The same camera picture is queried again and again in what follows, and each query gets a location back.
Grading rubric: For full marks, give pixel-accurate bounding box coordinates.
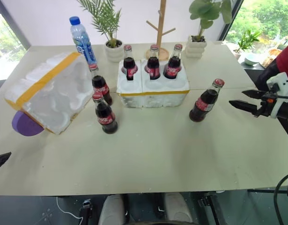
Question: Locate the black table frame bracket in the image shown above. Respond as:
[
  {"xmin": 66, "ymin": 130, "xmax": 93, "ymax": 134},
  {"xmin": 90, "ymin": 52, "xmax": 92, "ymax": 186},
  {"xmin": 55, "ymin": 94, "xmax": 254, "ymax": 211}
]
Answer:
[
  {"xmin": 197, "ymin": 191, "xmax": 223, "ymax": 225},
  {"xmin": 78, "ymin": 198, "xmax": 93, "ymax": 225}
]

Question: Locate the glass cola bottle red cap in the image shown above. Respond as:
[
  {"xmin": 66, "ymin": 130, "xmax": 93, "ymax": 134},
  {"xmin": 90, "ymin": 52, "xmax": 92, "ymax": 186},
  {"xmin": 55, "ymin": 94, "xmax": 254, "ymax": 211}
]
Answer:
[
  {"xmin": 89, "ymin": 63, "xmax": 113, "ymax": 106},
  {"xmin": 145, "ymin": 44, "xmax": 162, "ymax": 81},
  {"xmin": 189, "ymin": 78, "xmax": 225, "ymax": 123},
  {"xmin": 163, "ymin": 43, "xmax": 184, "ymax": 80},
  {"xmin": 92, "ymin": 92, "xmax": 119, "ymax": 135},
  {"xmin": 121, "ymin": 45, "xmax": 139, "ymax": 82}
]

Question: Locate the small green potted plant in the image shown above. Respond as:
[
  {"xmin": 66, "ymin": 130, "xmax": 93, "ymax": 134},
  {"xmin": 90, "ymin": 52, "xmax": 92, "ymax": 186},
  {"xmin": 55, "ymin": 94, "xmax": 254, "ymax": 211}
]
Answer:
[{"xmin": 232, "ymin": 29, "xmax": 262, "ymax": 61}]

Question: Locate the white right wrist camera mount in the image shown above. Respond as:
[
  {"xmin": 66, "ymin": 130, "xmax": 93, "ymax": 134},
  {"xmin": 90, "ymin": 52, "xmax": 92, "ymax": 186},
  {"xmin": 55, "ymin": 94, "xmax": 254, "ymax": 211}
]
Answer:
[{"xmin": 266, "ymin": 72, "xmax": 288, "ymax": 119}]

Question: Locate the purple round disc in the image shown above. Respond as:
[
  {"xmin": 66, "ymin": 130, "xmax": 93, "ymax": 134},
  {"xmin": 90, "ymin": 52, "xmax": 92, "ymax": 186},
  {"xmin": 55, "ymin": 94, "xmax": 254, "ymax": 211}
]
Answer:
[{"xmin": 12, "ymin": 110, "xmax": 45, "ymax": 137}]

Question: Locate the white foam lid yellow tape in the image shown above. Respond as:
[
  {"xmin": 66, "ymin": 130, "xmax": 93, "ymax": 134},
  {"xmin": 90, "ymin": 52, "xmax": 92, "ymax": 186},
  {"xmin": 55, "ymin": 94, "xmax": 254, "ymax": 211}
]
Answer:
[{"xmin": 3, "ymin": 52, "xmax": 96, "ymax": 135}]

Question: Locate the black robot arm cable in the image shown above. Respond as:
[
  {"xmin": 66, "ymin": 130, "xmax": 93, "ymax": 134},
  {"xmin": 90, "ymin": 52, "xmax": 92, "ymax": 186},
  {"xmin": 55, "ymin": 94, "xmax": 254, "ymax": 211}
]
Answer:
[{"xmin": 273, "ymin": 168, "xmax": 288, "ymax": 225}]

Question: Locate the person in red shirt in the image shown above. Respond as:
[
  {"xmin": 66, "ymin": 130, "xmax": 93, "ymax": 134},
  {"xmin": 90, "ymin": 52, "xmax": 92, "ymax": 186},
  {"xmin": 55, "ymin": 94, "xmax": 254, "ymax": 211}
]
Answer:
[{"xmin": 254, "ymin": 40, "xmax": 288, "ymax": 92}]

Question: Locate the palm plant in white pot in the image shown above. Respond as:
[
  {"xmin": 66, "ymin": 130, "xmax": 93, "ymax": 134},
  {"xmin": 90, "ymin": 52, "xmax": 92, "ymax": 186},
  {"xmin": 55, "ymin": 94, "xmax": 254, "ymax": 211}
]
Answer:
[{"xmin": 76, "ymin": 0, "xmax": 124, "ymax": 63}]

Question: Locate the woven basket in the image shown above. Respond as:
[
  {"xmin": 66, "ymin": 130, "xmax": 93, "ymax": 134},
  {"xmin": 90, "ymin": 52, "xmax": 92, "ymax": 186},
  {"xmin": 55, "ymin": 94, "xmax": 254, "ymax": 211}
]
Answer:
[{"xmin": 260, "ymin": 48, "xmax": 283, "ymax": 69}]

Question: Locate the white foam bottle tray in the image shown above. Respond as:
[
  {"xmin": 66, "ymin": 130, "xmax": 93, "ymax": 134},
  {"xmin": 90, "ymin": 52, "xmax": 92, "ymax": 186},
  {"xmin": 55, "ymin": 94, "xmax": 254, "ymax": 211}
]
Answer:
[{"xmin": 116, "ymin": 58, "xmax": 190, "ymax": 109}]

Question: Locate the grey rounded shape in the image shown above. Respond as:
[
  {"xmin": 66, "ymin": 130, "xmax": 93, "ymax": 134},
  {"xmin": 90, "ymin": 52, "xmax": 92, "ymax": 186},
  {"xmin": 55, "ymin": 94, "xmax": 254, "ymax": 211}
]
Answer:
[
  {"xmin": 163, "ymin": 193, "xmax": 194, "ymax": 225},
  {"xmin": 97, "ymin": 194, "xmax": 125, "ymax": 225}
]

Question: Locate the wooden branch rack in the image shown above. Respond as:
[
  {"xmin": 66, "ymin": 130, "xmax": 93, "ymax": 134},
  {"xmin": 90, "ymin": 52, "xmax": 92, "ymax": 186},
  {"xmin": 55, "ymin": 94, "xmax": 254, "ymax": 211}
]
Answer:
[{"xmin": 144, "ymin": 0, "xmax": 177, "ymax": 61}]

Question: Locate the clear water bottle blue cap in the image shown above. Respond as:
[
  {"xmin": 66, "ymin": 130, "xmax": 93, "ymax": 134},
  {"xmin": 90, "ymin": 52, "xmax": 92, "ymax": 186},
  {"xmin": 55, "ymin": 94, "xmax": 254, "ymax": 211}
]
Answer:
[{"xmin": 69, "ymin": 16, "xmax": 98, "ymax": 65}]

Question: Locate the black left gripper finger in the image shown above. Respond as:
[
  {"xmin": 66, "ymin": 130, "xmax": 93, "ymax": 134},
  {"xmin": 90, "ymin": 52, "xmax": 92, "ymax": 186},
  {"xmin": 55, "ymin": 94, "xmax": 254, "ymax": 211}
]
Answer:
[{"xmin": 0, "ymin": 151, "xmax": 12, "ymax": 172}]

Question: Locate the pale green bowl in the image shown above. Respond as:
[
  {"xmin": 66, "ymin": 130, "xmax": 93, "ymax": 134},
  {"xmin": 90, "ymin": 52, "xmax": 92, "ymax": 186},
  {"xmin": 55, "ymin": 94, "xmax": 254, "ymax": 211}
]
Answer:
[{"xmin": 244, "ymin": 52, "xmax": 261, "ymax": 67}]

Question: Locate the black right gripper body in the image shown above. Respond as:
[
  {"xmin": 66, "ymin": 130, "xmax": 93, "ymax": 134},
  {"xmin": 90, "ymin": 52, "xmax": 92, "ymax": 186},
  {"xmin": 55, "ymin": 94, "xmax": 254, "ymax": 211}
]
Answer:
[{"xmin": 253, "ymin": 90, "xmax": 279, "ymax": 118}]

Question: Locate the white floor cable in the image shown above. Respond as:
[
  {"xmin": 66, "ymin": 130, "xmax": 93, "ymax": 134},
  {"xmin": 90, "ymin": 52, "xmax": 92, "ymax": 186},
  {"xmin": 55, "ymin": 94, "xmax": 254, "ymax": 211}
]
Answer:
[{"xmin": 55, "ymin": 196, "xmax": 85, "ymax": 221}]

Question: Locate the round-leaf plant in white pot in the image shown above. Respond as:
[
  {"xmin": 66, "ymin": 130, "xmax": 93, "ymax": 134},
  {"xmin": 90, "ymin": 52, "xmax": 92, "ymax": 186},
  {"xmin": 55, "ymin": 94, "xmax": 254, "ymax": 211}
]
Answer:
[{"xmin": 185, "ymin": 0, "xmax": 233, "ymax": 59}]

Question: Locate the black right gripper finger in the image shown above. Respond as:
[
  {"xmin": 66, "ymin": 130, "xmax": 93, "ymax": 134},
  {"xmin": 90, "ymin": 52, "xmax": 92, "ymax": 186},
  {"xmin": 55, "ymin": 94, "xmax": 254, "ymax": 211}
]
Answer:
[
  {"xmin": 241, "ymin": 89, "xmax": 267, "ymax": 100},
  {"xmin": 228, "ymin": 99, "xmax": 261, "ymax": 116}
]

